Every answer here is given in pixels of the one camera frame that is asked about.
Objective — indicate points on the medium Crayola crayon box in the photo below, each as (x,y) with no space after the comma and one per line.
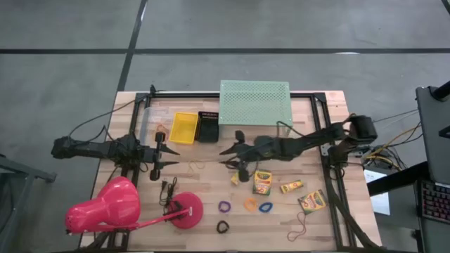
(311,202)

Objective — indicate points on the black support beam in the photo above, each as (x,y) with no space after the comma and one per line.
(397,179)

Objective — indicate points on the black plastic basket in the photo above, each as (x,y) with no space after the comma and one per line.
(207,130)

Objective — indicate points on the clear plastic bin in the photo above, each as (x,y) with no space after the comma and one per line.
(151,117)

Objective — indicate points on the red rubber band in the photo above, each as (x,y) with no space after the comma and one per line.
(162,125)
(304,228)

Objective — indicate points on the yellow plastic basket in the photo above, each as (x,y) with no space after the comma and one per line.
(183,128)

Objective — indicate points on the white paper sheet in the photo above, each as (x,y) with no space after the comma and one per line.
(381,205)

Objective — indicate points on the grey laptop lit keyboard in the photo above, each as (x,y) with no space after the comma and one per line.
(432,140)

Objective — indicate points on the small yellow crayon box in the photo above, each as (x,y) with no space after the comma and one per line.
(291,186)
(234,180)

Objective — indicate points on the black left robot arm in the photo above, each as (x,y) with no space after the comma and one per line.
(91,149)

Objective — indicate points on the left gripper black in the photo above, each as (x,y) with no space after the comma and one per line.
(151,154)

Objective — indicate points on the silver frame bracket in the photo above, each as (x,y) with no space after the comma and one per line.
(325,150)

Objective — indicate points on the green perforated metal shelf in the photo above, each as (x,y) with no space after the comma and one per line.
(255,103)

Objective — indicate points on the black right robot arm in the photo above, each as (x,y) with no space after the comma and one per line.
(309,140)

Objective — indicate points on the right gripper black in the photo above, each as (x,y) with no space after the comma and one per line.
(251,151)

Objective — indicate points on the large Crayola crayon box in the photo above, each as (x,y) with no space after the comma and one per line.
(262,182)

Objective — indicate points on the grey metal stand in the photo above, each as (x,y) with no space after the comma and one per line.
(28,168)

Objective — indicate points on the red desk lamp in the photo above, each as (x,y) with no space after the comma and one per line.
(112,207)

